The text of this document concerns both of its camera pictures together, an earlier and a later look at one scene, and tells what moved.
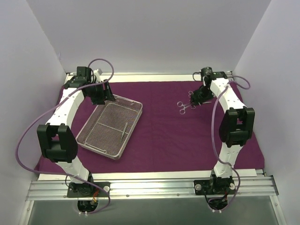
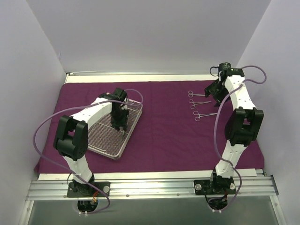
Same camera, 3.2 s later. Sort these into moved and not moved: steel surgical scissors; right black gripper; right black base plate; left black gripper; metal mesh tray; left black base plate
Moved: right black gripper; left black gripper
Not moved: left black base plate; metal mesh tray; steel surgical scissors; right black base plate
